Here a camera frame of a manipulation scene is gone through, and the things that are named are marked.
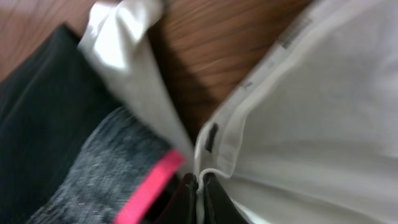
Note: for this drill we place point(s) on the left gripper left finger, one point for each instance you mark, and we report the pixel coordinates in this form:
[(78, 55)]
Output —
[(181, 208)]

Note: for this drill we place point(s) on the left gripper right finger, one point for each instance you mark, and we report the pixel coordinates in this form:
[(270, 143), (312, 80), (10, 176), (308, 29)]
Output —
[(219, 209)]

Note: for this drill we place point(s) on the white t-shirt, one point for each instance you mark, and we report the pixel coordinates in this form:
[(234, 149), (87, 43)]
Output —
[(310, 136)]

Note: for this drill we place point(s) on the black folded clothes pile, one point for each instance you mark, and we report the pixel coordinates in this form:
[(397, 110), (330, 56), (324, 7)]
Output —
[(89, 133)]

